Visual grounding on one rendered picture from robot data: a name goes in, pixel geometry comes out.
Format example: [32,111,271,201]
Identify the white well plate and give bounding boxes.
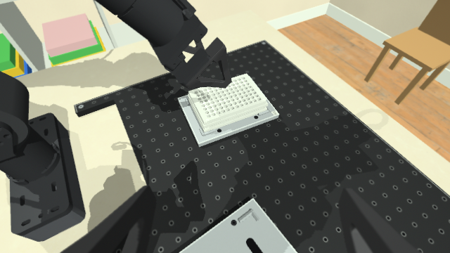
[188,99,267,132]
[188,74,268,128]

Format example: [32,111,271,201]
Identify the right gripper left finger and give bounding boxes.
[60,186,157,253]

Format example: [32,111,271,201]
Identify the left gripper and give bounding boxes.
[117,0,232,89]

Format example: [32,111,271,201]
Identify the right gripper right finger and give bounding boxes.
[338,188,422,253]

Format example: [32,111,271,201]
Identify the black perforated breadboard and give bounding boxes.
[74,40,450,253]

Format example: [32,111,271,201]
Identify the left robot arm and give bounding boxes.
[0,71,73,236]

